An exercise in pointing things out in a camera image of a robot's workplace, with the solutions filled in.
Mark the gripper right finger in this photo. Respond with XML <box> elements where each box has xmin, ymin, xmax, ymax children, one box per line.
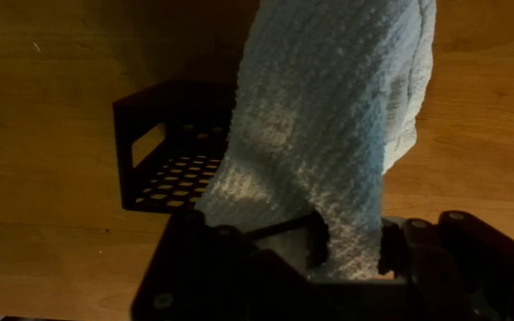
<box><xmin>377</xmin><ymin>210</ymin><xmax>514</xmax><ymax>321</ymax></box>

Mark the black perforated crate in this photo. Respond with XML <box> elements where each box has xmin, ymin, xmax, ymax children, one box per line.
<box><xmin>113</xmin><ymin>79</ymin><xmax>240</xmax><ymax>214</ymax></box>

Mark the white towel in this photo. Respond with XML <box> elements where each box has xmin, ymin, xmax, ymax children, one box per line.
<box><xmin>195</xmin><ymin>0</ymin><xmax>437</xmax><ymax>280</ymax></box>

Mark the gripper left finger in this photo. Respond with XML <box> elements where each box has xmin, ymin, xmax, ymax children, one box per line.
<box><xmin>130</xmin><ymin>209</ymin><xmax>330</xmax><ymax>321</ymax></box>

